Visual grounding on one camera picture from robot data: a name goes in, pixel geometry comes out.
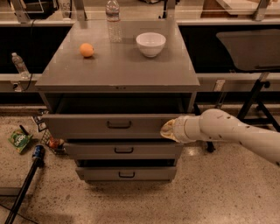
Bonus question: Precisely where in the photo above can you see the grey top drawer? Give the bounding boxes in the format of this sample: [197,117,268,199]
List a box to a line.
[43,94,189,140]

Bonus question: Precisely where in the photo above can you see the orange fruit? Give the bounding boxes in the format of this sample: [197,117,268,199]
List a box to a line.
[80,43,94,58]

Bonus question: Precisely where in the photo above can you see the small bottle on ledge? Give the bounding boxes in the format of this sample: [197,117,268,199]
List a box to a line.
[11,52,31,80]

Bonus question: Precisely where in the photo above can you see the grey chair with black legs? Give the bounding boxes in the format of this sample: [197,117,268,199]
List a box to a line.
[192,29,280,153]

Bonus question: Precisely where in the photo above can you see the black pole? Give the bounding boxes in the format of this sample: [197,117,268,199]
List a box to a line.
[4,157,44,224]

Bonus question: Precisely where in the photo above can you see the grey middle drawer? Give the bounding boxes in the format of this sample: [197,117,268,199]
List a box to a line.
[65,142,183,159]

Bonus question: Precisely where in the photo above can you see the white ceramic bowl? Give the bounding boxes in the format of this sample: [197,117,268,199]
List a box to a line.
[136,32,166,58]

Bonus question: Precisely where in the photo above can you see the snack packets on floor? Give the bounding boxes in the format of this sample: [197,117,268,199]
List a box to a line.
[31,108,67,156]

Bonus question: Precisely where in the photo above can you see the clear plastic water bottle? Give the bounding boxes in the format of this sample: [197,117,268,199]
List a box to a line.
[105,0,122,43]

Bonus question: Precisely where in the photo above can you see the grey bottom drawer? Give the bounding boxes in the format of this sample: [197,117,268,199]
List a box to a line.
[76,166,177,181]

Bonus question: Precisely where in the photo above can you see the grey drawer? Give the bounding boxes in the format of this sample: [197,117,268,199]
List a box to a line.
[65,142,183,159]
[43,94,189,140]
[76,166,177,181]

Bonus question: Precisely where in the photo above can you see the grey metal drawer cabinet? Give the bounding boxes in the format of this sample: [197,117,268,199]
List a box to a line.
[34,19,201,185]

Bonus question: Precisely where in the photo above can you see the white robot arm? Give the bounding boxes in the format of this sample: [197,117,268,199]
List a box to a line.
[160,108,280,166]

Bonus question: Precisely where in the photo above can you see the green snack bag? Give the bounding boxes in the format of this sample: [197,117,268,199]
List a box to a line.
[8,129,32,154]

